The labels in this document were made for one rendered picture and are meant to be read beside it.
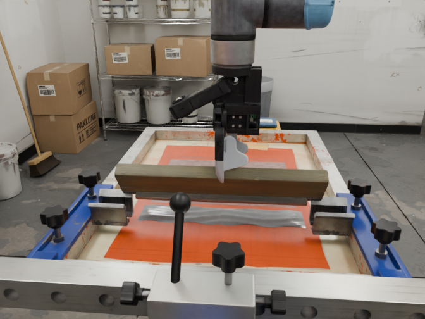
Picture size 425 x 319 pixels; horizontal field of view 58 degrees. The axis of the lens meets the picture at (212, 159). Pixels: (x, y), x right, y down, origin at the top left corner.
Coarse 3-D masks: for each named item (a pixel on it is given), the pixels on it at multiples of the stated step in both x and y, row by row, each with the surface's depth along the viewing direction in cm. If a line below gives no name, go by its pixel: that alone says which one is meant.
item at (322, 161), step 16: (160, 128) 132; (176, 128) 132; (192, 128) 132; (208, 128) 132; (144, 144) 118; (320, 144) 118; (128, 160) 106; (320, 160) 106; (112, 176) 96; (336, 176) 96; (80, 240) 72; (352, 240) 72; (304, 272) 62; (320, 272) 62; (368, 272) 63
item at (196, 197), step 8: (136, 192) 79; (144, 192) 79; (152, 192) 79; (160, 192) 79; (168, 200) 78; (192, 200) 78; (200, 200) 77; (208, 200) 77; (216, 200) 77; (224, 200) 77; (232, 200) 77; (240, 200) 77; (248, 200) 77; (256, 200) 77; (264, 200) 77; (272, 200) 76; (280, 200) 76; (288, 200) 76; (296, 200) 76; (304, 200) 76
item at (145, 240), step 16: (160, 160) 115; (176, 160) 115; (192, 160) 115; (208, 160) 115; (128, 224) 82; (144, 224) 82; (160, 224) 82; (192, 224) 82; (128, 240) 76; (144, 240) 76; (160, 240) 76; (192, 240) 76; (208, 240) 76; (112, 256) 72; (128, 256) 72; (144, 256) 72; (160, 256) 72; (192, 256) 72; (208, 256) 72
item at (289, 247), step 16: (288, 160) 115; (256, 208) 88; (272, 208) 88; (288, 208) 88; (304, 208) 88; (224, 240) 76; (240, 240) 76; (256, 240) 76; (272, 240) 76; (288, 240) 76; (304, 240) 76; (320, 240) 76; (256, 256) 72; (272, 256) 72; (288, 256) 72; (304, 256) 72; (320, 256) 72
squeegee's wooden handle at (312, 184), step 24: (120, 168) 74; (144, 168) 74; (168, 168) 74; (192, 168) 74; (240, 168) 73; (264, 168) 73; (168, 192) 78; (192, 192) 78; (216, 192) 77; (240, 192) 76; (264, 192) 76; (288, 192) 75; (312, 192) 74
